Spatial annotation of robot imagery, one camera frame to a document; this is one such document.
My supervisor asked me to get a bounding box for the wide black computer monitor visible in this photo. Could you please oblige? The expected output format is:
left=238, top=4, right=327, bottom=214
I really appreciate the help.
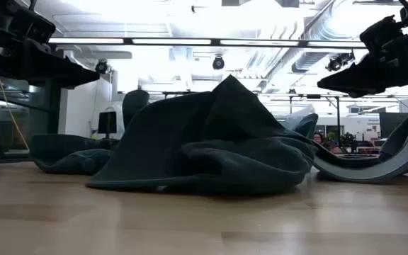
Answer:
left=379, top=112, right=408, bottom=139

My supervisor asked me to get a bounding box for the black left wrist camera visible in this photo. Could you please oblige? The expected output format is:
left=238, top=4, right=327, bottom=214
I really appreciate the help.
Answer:
left=7, top=7, right=57, bottom=45

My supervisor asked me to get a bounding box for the black ceiling rail fixture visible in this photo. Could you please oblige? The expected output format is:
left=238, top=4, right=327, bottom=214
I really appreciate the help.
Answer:
left=352, top=0, right=403, bottom=6

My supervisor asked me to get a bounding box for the overhead LED light bar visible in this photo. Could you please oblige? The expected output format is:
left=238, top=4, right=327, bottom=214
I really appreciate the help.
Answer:
left=46, top=36, right=368, bottom=50

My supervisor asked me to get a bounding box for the dark blue baseball cap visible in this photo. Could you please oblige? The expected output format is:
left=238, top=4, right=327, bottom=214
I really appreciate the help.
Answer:
left=290, top=113, right=320, bottom=141
left=30, top=89, right=151, bottom=176
left=85, top=74, right=318, bottom=196

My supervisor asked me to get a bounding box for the yellow extension cable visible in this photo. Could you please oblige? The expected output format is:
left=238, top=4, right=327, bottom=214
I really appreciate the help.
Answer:
left=0, top=76, right=30, bottom=152

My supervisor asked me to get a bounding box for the black ceiling camera cluster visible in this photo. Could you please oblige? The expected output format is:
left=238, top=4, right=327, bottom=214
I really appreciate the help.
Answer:
left=324, top=51, right=356, bottom=73

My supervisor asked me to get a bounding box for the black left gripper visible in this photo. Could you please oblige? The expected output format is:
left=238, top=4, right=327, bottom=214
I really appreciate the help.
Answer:
left=0, top=37, right=101, bottom=89

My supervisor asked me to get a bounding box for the small black computer monitor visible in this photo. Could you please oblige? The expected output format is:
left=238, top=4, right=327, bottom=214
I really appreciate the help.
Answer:
left=97, top=110, right=118, bottom=140

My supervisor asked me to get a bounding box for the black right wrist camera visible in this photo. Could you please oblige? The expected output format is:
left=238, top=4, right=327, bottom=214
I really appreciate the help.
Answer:
left=358, top=14, right=405, bottom=54

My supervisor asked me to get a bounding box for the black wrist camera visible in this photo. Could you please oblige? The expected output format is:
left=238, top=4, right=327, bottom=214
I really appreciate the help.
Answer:
left=358, top=14, right=405, bottom=54
left=7, top=7, right=57, bottom=45

